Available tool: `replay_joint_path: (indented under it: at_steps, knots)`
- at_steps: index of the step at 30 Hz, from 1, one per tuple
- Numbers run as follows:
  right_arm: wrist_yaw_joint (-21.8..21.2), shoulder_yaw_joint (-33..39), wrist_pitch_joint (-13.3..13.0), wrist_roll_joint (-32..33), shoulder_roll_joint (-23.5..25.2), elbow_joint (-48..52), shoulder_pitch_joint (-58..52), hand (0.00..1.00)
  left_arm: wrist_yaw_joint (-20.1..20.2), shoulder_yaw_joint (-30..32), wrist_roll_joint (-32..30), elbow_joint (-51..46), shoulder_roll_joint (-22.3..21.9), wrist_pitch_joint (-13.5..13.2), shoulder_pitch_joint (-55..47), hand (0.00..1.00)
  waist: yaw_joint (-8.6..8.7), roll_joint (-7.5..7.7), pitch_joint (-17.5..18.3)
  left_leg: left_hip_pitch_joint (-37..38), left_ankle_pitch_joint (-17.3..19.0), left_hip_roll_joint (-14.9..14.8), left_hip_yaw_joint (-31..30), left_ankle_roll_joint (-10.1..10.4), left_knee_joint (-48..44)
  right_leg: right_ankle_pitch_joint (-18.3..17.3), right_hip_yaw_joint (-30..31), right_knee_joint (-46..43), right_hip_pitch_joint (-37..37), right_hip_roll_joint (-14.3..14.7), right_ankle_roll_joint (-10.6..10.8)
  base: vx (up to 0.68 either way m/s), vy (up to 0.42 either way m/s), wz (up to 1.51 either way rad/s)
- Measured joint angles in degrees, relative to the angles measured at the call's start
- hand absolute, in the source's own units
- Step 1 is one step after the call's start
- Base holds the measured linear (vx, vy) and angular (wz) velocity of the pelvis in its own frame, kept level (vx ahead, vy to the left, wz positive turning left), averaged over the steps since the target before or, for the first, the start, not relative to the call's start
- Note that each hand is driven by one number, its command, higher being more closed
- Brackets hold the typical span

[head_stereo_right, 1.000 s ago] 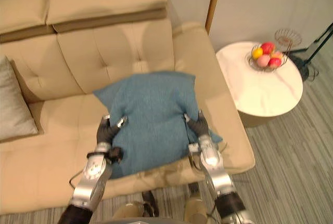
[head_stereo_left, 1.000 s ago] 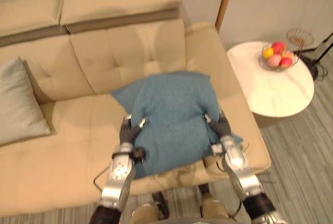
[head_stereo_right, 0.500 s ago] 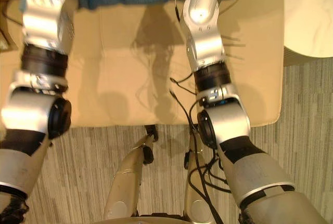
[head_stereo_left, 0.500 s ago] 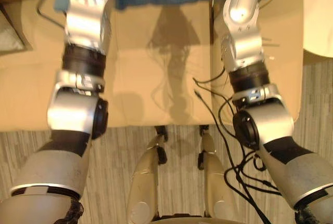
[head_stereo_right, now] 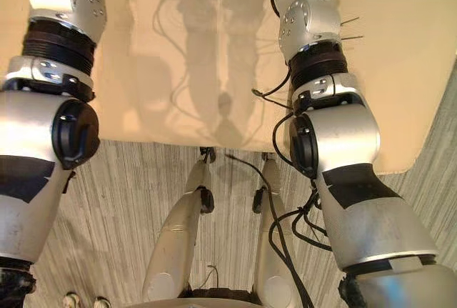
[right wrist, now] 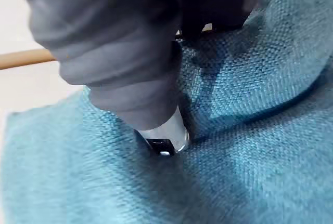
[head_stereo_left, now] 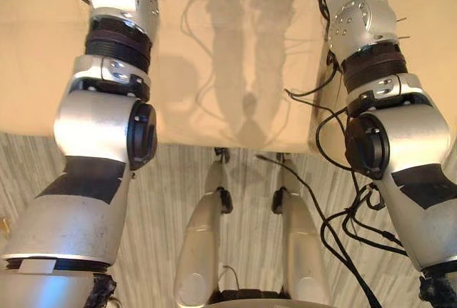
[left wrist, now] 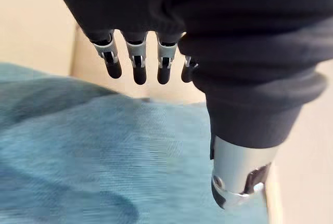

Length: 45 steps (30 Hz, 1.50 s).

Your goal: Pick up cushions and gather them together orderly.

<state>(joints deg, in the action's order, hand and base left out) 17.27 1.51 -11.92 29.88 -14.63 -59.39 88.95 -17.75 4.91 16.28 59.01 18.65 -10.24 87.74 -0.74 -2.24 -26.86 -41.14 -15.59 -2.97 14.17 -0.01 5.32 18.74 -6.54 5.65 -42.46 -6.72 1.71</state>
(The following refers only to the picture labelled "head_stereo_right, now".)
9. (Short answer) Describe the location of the silver left robot leg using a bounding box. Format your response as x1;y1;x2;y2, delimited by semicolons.
141;146;217;304

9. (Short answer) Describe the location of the silver robot leg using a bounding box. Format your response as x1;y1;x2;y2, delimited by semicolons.
251;152;305;308
141;146;217;304

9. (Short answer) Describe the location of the silver right robot leg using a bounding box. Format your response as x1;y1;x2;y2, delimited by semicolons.
251;152;305;308

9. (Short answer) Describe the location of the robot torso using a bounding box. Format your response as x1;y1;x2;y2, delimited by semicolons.
124;287;273;308

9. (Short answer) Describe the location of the cream sofa seat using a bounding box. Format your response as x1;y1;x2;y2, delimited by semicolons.
0;0;457;177

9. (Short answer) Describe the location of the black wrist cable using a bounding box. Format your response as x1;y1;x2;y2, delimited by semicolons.
251;68;298;111

